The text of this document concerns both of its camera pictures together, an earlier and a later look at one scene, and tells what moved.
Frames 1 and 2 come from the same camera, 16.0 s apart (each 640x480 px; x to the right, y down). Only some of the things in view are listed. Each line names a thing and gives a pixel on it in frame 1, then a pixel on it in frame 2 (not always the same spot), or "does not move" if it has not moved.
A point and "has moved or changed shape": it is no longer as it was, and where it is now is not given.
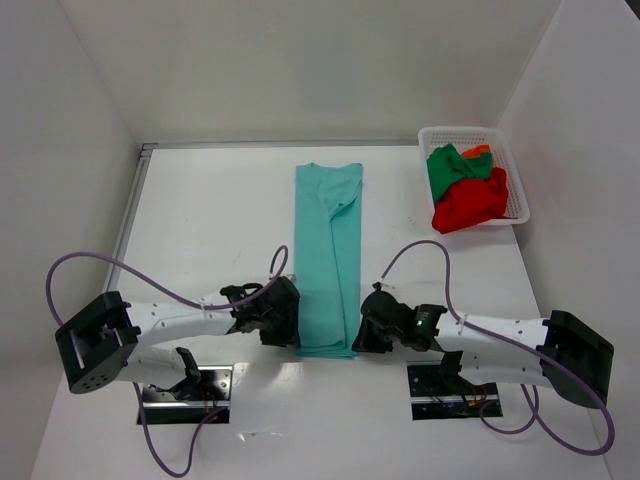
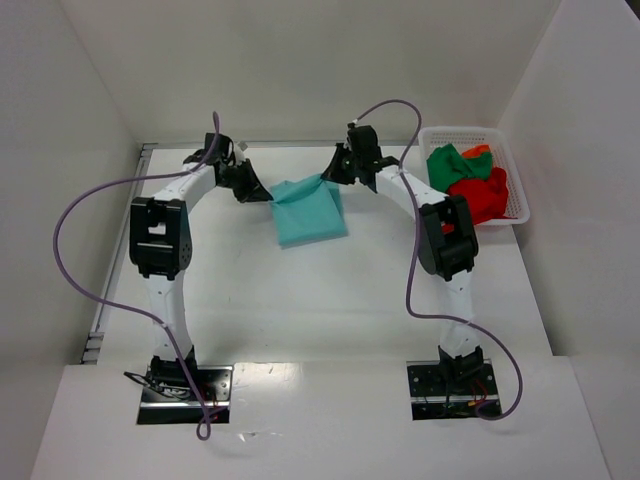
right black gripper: (367, 330) to (347, 164)
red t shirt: (467, 203) does not move
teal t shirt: (327, 250) has moved or changed shape
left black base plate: (194, 404) does not move
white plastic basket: (466, 137) does not move
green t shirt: (446, 166) does not move
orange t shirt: (476, 151) does not move
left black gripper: (282, 312) to (239, 176)
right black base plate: (435, 395) does not move
